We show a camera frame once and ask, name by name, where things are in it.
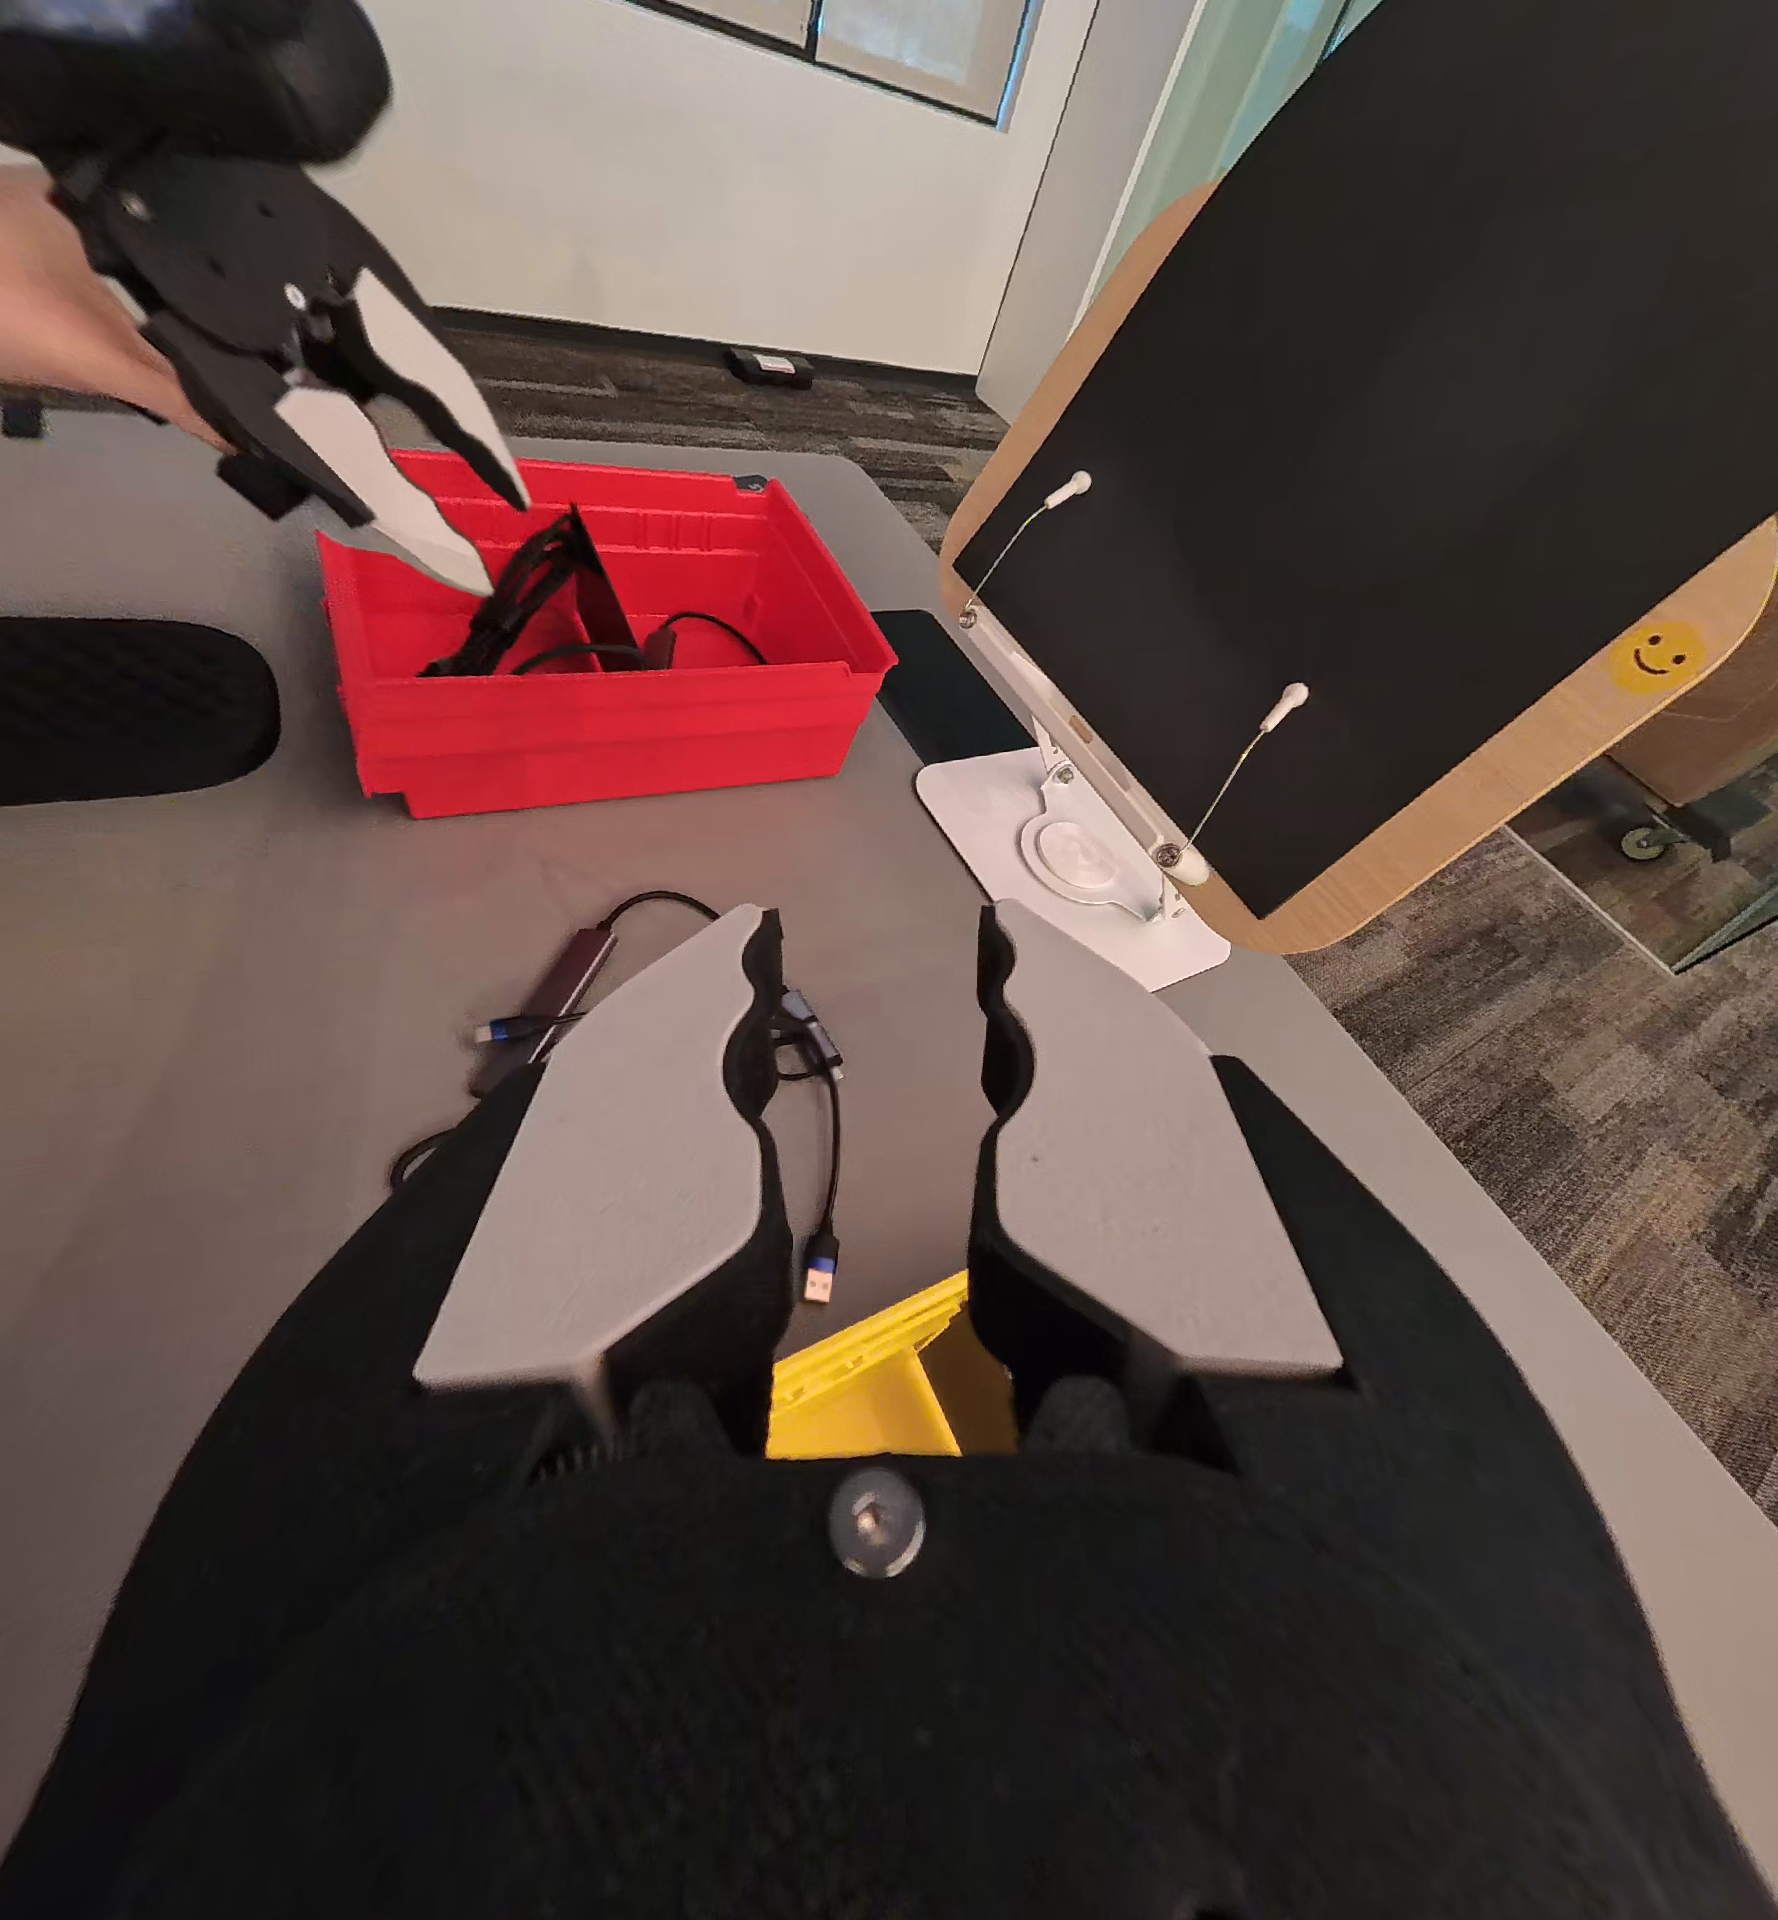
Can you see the window with white blind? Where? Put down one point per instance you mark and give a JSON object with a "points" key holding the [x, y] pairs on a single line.
{"points": [[917, 38]]}

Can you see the red plastic bin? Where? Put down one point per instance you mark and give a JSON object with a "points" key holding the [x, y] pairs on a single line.
{"points": [[605, 736]]}

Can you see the yellow plastic bin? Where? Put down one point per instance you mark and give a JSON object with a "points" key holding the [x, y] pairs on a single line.
{"points": [[858, 1387]]}

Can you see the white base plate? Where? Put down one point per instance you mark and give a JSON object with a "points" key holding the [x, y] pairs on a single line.
{"points": [[980, 810]]}

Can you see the dark blue flat pad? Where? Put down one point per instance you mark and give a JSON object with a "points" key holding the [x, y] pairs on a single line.
{"points": [[949, 674]]}

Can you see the black oval pad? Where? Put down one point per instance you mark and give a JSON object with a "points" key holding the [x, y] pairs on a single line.
{"points": [[79, 706]]}

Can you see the small black box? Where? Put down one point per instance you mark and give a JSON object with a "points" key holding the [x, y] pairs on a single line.
{"points": [[768, 365]]}

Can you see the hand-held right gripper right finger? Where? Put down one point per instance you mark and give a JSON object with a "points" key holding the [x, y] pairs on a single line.
{"points": [[1160, 1199]]}

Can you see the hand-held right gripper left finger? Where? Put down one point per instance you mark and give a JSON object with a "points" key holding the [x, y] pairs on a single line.
{"points": [[618, 1199]]}

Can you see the black wooden backdrop board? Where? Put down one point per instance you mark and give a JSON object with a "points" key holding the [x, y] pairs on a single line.
{"points": [[1429, 376]]}

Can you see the metal rod with white cap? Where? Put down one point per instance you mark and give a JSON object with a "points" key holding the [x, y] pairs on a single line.
{"points": [[1291, 697], [1075, 484]]}

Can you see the yellow smiley sticker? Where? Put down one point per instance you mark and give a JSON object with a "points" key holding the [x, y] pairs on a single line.
{"points": [[1658, 660]]}

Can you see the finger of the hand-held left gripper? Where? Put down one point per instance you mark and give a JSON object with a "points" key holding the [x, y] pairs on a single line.
{"points": [[433, 376], [364, 466]]}

